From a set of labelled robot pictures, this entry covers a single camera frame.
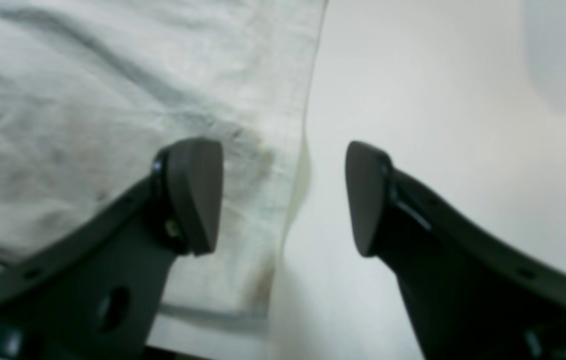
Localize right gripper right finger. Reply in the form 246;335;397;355
345;141;566;360

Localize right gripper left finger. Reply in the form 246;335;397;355
0;137;224;360

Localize grey t-shirt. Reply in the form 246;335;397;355
0;0;327;319

